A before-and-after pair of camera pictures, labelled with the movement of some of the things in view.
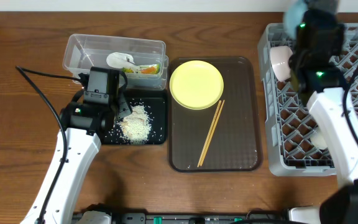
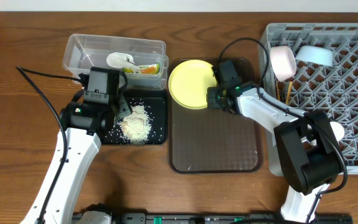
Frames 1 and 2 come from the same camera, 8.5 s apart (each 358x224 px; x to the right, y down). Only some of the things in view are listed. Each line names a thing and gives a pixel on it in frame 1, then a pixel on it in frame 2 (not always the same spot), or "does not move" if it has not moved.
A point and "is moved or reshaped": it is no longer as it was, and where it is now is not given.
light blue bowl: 293,15 is moved or reshaped
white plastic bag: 120,60 does not move
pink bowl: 279,56 does not move
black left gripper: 123,106 does not move
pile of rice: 136,127 does not move
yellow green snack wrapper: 148,69 does not move
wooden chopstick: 212,133 -> 288,93
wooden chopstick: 209,132 -> 278,91
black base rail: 251,218 does not move
